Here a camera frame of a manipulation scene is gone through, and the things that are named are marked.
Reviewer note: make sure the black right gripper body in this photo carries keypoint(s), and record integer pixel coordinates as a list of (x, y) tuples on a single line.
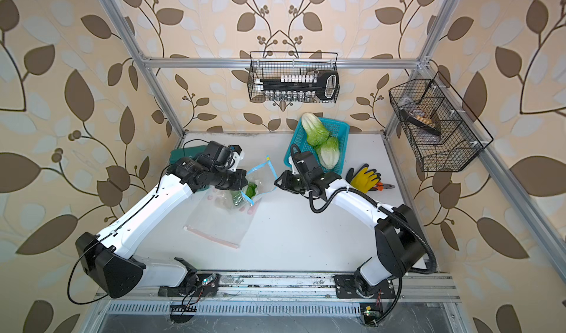
[(296, 182)]

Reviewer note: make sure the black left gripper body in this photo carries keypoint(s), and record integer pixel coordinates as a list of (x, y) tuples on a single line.
[(228, 179)]

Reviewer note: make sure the clear blue-zip zipper bag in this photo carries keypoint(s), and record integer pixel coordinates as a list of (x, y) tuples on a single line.
[(261, 181)]

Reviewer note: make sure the chinese cabbage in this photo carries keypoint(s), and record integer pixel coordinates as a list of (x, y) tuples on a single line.
[(244, 197), (328, 153), (315, 130)]

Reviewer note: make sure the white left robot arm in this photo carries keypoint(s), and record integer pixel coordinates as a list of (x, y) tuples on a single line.
[(109, 257)]

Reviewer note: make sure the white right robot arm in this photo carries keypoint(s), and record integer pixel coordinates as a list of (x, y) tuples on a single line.
[(401, 247)]

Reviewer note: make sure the clear pink-zip dotted bag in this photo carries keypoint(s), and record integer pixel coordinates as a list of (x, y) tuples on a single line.
[(223, 217)]

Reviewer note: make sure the chinese cabbage in basket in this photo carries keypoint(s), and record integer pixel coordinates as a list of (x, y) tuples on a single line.
[(315, 130)]

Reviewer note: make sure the green plastic tool case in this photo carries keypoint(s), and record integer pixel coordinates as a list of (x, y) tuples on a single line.
[(191, 166)]

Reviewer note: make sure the teal plastic basket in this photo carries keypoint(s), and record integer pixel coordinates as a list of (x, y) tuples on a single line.
[(337, 129)]

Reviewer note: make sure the socket set black holder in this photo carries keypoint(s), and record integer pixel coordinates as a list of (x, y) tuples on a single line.
[(311, 87)]

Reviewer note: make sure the dark tool in right basket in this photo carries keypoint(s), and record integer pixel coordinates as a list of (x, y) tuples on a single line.
[(422, 123)]

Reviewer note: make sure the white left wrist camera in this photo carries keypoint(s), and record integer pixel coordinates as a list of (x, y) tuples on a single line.
[(236, 155)]

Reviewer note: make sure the orange handled pliers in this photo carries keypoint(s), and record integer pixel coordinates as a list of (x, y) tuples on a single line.
[(385, 186)]

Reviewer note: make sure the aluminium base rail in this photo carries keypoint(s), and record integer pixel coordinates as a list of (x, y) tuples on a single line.
[(325, 286)]

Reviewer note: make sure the black wire basket right wall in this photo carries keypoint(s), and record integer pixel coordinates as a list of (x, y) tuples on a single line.
[(460, 142)]

